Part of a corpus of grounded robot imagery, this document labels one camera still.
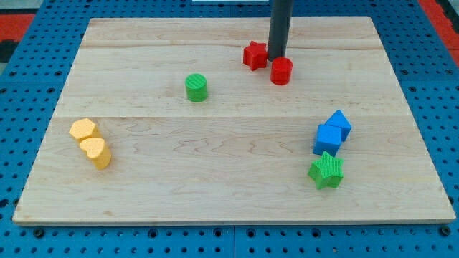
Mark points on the red star block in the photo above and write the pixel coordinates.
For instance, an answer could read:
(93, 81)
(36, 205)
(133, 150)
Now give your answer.
(255, 55)

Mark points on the light wooden board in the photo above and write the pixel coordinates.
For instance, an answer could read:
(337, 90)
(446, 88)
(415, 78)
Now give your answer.
(242, 156)

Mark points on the green star block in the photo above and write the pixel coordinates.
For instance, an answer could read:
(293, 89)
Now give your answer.
(326, 172)

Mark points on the green cylinder block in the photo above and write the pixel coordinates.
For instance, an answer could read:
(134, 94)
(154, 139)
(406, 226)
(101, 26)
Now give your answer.
(196, 87)

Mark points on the red cylinder block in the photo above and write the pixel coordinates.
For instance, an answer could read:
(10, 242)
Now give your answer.
(281, 70)

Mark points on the blue cube block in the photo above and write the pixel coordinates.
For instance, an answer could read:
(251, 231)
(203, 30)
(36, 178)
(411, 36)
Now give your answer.
(328, 139)

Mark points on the blue triangle block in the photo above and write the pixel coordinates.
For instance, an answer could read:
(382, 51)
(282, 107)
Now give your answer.
(339, 120)

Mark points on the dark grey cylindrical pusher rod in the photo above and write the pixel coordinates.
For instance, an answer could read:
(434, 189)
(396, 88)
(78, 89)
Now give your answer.
(279, 28)

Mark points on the yellow heart block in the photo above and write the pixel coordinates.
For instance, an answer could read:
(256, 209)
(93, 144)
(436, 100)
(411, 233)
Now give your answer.
(97, 150)

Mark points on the yellow hexagon block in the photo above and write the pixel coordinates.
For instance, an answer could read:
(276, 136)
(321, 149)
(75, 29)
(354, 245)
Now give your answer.
(84, 129)

